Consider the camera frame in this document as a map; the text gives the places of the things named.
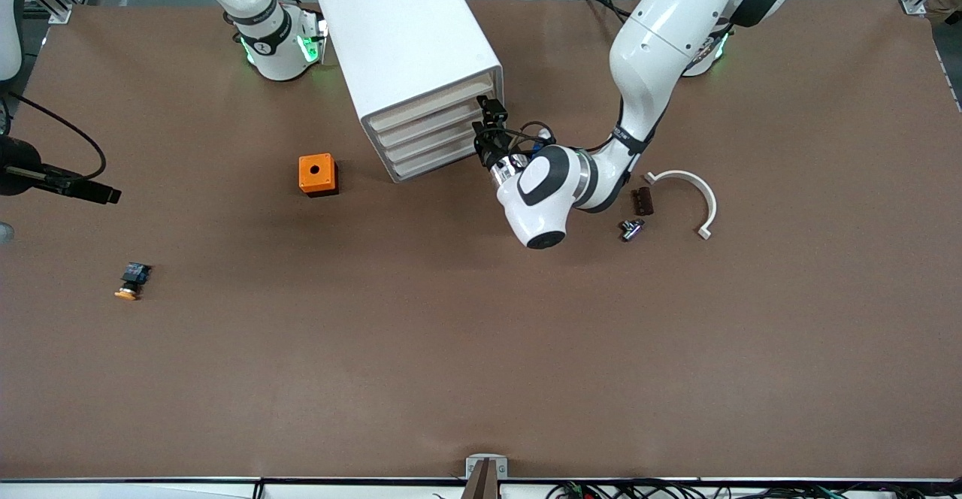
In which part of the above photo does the white pull-out drawer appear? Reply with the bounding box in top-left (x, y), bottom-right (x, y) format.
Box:
top-left (371, 93), bottom-right (488, 153)

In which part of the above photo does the yellow capped push button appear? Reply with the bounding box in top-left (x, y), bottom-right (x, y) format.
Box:
top-left (114, 262), bottom-right (153, 301)

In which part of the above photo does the white drawer cabinet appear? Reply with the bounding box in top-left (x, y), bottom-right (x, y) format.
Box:
top-left (316, 0), bottom-right (506, 184)

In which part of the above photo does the orange box with hole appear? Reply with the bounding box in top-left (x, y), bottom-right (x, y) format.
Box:
top-left (298, 153), bottom-right (339, 198)

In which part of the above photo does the white semicircular pipe clamp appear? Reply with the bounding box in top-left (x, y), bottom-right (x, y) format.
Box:
top-left (643, 170), bottom-right (718, 240)

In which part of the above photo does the black base cable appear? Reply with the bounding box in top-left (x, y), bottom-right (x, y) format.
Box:
top-left (579, 0), bottom-right (636, 25)

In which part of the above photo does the grey metal table bracket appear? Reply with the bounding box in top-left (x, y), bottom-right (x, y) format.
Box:
top-left (466, 454), bottom-right (508, 479)

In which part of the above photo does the black cable bundle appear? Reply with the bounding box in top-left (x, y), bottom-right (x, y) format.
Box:
top-left (545, 479), bottom-right (962, 499)

